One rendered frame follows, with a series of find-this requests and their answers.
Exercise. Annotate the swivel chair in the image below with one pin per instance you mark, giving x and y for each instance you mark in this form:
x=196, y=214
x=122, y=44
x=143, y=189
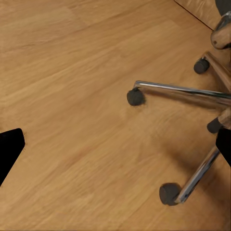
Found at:
x=220, y=39

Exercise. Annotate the cabinet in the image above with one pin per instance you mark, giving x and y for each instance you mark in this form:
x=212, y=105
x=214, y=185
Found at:
x=205, y=10

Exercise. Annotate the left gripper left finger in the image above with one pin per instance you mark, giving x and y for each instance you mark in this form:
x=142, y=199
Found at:
x=12, y=143

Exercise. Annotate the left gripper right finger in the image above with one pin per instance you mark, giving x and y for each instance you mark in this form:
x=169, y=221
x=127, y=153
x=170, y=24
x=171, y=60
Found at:
x=223, y=143

